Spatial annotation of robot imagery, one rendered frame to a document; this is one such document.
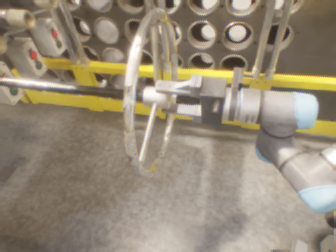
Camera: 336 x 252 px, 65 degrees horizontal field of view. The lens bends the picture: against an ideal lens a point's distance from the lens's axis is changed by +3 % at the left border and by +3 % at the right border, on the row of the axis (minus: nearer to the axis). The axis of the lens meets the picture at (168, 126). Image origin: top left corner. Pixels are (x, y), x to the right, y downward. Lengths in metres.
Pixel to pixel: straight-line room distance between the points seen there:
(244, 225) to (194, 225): 0.24
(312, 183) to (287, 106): 0.16
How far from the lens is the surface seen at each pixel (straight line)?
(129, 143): 0.46
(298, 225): 1.45
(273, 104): 0.57
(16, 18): 1.14
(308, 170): 0.60
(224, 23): 2.22
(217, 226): 1.36
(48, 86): 0.74
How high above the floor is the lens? 1.26
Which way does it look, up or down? 47 degrees down
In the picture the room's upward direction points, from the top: 7 degrees counter-clockwise
